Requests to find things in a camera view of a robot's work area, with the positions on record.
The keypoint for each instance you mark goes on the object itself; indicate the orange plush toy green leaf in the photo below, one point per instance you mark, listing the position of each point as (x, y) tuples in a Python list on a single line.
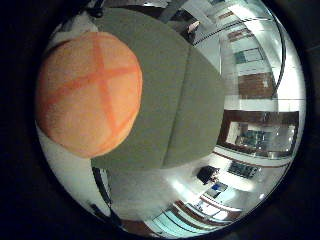
[(88, 95)]

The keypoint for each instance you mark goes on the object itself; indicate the person in dark sleeve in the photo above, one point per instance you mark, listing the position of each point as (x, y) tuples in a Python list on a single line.
[(191, 28)]

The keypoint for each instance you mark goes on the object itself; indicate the wood framed glass window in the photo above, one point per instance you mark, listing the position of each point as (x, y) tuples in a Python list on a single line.
[(226, 130)]

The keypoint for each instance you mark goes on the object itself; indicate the black chair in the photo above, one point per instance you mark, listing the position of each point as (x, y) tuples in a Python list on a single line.
[(206, 174)]

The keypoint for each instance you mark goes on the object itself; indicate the black grille panel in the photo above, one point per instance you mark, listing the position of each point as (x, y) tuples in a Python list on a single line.
[(243, 170)]

